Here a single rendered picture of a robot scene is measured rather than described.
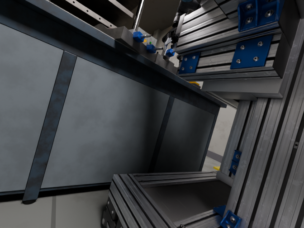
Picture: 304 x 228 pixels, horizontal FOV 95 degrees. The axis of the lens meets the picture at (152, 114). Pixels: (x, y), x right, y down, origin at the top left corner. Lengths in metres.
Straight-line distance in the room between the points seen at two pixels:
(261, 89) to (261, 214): 0.38
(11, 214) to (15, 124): 0.35
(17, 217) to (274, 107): 1.00
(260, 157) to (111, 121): 0.65
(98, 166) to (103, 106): 0.33
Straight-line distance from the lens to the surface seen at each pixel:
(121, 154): 0.87
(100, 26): 0.89
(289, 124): 0.58
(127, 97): 0.79
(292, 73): 0.63
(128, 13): 1.92
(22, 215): 0.84
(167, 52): 0.98
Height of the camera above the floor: 0.53
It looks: 1 degrees down
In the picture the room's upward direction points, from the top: 16 degrees clockwise
